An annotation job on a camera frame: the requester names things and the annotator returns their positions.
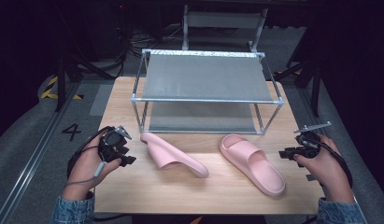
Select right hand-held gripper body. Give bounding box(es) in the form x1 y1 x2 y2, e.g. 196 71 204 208
292 120 333 160

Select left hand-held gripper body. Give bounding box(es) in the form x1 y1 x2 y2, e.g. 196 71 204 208
98 125 134 163

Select pink slipper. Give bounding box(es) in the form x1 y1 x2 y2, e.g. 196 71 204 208
139 132 210 179
219 133 287 197

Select metal shoe rack grey shelves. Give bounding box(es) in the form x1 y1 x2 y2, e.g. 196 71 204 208
130 48 285 136

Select person's left hand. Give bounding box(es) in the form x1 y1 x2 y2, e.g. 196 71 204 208
62 130 122 202

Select person's right hand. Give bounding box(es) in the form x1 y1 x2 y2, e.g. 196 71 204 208
293 133 356 203

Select black tripod stand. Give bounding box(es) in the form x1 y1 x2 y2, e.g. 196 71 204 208
54 50 117 113
273 55 322 119

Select yellow black floor tape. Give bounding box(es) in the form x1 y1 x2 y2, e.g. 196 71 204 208
39 75 85 101

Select grey cable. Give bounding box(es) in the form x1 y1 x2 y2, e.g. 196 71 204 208
64 160 107 189

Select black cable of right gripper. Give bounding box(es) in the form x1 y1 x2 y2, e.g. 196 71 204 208
305 139 354 189

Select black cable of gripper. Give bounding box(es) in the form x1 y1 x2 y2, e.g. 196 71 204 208
66 126 114 180
305 139 354 189

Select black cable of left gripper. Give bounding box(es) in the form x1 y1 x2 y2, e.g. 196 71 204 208
66 126 114 180

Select metal floor rail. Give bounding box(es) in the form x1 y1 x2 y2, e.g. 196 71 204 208
0 81 82 224

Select bundle of floor cables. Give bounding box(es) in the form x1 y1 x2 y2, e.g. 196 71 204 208
125 24 185 59

